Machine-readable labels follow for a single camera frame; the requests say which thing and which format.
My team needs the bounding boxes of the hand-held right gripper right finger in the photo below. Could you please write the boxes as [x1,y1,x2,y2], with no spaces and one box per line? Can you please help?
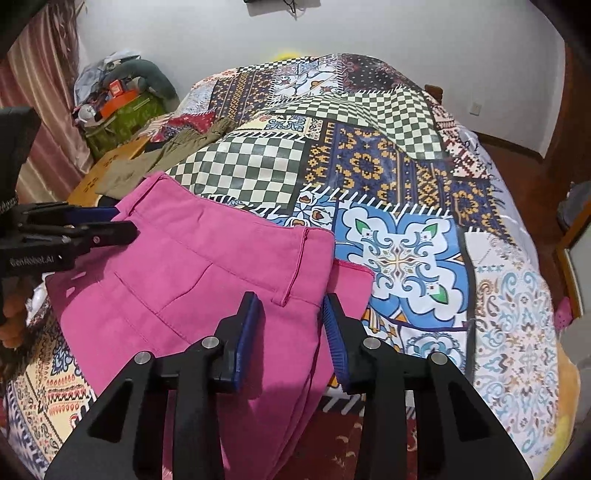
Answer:
[322,293,529,480]

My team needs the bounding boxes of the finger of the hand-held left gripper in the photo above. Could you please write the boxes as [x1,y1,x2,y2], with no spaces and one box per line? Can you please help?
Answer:
[14,202,122,226]
[60,222,139,254]

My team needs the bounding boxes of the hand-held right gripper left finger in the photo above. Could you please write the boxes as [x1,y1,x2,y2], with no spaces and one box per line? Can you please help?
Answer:
[44,292,264,480]

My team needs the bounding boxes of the pink pants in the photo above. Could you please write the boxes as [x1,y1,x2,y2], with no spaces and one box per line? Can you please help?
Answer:
[46,172,376,480]

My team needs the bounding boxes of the olive green pants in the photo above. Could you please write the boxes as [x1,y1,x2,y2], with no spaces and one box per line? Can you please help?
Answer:
[99,116,234,197]

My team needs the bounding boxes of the person's left hand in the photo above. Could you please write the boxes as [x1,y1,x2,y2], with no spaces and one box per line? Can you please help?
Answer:
[0,295,28,352]

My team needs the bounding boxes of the wooden lap desk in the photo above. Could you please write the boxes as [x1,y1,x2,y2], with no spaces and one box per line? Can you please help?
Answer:
[68,137,151,206]

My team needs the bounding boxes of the green bag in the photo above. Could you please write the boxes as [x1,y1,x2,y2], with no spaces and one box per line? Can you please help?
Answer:
[84,95,167,160]

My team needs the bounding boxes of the orange box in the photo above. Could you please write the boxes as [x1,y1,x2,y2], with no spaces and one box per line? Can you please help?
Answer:
[99,89,139,116]

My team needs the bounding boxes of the striped pink curtain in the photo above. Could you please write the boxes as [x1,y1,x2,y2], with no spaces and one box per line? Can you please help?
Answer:
[0,0,93,204]

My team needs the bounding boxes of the pile of clothes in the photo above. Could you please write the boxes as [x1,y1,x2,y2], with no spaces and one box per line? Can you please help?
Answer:
[74,50,139,107]

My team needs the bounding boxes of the grey pillow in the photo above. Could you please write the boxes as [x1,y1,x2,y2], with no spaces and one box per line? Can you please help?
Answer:
[111,59,180,100]

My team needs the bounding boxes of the patchwork printed blanket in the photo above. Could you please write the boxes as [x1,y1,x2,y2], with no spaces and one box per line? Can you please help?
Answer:
[0,53,561,480]

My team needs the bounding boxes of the pink slipper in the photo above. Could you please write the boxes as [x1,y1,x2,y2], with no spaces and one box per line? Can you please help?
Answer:
[554,298,573,332]

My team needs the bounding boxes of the grey bag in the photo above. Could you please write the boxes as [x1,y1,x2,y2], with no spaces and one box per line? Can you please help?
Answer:
[556,182,591,241]

